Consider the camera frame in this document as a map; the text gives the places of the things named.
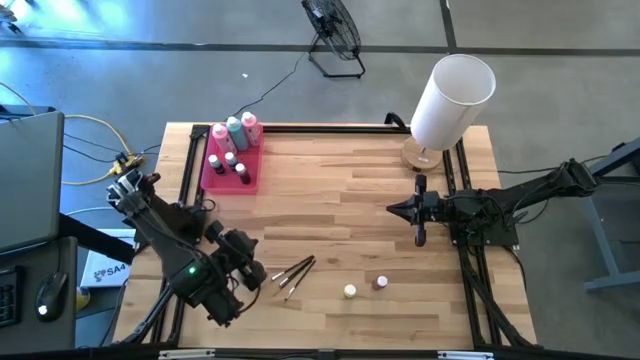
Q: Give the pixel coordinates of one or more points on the dark grey desk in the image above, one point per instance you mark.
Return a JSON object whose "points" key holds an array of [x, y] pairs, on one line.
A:
{"points": [[50, 337]]}

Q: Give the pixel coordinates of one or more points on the yellow black power connector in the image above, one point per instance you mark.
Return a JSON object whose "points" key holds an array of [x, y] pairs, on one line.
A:
{"points": [[129, 161]]}

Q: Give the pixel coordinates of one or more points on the yellow ball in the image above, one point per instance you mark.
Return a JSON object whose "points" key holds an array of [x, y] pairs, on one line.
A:
{"points": [[82, 298]]}

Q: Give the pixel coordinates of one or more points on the pink plastic tray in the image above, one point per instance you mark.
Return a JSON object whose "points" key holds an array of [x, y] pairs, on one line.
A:
{"points": [[235, 182]]}

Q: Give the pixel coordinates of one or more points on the flat paintbrush silver ferrule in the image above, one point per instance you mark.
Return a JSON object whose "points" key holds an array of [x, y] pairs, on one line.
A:
{"points": [[301, 280]]}

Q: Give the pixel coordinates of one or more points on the black paintbrush tan bristles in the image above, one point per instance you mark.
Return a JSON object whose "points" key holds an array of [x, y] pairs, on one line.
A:
{"points": [[295, 274]]}

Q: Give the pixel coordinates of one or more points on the small yellow paint bottle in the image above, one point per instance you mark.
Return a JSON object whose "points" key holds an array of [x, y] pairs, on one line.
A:
{"points": [[350, 291]]}

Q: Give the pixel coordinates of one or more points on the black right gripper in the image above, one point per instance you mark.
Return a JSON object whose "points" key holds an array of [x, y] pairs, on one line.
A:
{"points": [[430, 209]]}

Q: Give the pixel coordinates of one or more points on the white cardboard box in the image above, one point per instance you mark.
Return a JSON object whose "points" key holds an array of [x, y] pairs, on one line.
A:
{"points": [[107, 274]]}

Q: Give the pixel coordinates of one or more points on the blue-grey metal desk frame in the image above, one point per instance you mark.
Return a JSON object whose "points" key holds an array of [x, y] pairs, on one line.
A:
{"points": [[597, 230]]}

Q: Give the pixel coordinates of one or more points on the large pink paint bottle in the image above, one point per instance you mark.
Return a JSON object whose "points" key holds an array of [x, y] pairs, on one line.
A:
{"points": [[223, 142], [251, 131]]}

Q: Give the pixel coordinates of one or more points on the person's shoe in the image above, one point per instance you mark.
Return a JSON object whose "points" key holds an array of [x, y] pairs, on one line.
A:
{"points": [[7, 19]]}

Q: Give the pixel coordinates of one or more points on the black computer mouse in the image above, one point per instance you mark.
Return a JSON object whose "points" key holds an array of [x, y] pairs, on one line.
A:
{"points": [[50, 295]]}

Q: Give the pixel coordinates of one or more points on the silver frame bracket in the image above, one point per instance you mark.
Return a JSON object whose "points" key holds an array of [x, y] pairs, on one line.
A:
{"points": [[465, 355], [185, 354]]}

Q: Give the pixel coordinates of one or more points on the black floor fan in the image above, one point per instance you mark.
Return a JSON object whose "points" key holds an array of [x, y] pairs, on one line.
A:
{"points": [[332, 25]]}

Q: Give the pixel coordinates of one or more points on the large teal paint bottle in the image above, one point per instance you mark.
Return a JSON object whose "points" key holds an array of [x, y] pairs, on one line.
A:
{"points": [[238, 136]]}

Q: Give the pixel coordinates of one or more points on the black desk beam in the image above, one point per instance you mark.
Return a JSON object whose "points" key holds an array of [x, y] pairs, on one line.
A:
{"points": [[95, 239]]}

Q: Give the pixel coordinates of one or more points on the grey laptop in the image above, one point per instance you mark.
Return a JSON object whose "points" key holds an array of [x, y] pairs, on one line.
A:
{"points": [[27, 180]]}

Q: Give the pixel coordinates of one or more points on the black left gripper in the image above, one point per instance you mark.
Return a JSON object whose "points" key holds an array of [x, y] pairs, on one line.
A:
{"points": [[240, 247]]}

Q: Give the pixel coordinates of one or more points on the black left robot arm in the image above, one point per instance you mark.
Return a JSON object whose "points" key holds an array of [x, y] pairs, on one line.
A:
{"points": [[165, 240]]}

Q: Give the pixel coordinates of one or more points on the table lamp white shade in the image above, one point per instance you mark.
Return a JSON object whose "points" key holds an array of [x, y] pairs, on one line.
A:
{"points": [[450, 105]]}

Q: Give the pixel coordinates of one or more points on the small magenta paint bottle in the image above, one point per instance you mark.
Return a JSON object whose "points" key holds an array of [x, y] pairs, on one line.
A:
{"points": [[380, 282]]}

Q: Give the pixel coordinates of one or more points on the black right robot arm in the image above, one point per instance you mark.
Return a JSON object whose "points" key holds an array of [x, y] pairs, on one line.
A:
{"points": [[525, 197]]}

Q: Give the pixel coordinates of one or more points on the black keyboard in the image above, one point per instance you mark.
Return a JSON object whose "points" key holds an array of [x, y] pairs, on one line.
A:
{"points": [[7, 300]]}

